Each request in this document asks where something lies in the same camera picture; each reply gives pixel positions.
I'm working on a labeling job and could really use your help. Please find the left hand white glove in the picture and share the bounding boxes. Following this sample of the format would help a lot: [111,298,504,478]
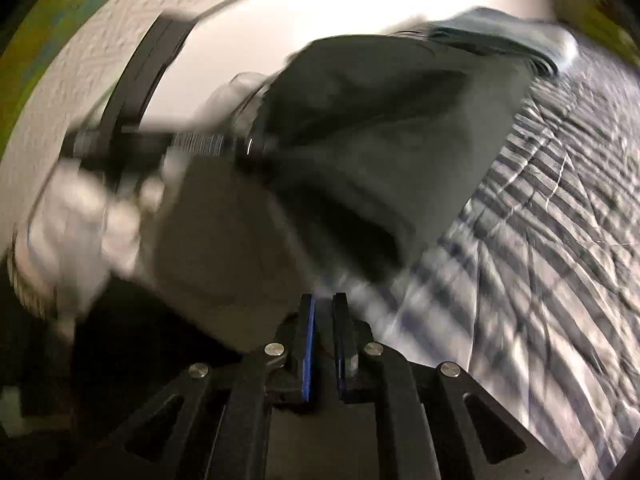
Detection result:
[14,159,166,340]

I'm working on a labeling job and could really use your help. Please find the green yellow wall map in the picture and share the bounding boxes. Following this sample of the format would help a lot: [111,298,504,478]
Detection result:
[1,0,108,146]

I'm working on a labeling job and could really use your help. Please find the striped blue grey bedspread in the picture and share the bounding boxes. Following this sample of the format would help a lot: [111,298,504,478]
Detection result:
[322,39,639,479]

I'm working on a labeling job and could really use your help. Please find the black trousers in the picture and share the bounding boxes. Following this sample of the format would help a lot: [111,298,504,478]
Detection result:
[152,36,535,332]

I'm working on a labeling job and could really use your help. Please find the folded light blue towel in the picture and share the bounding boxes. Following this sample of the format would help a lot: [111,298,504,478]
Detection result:
[390,6,579,77]

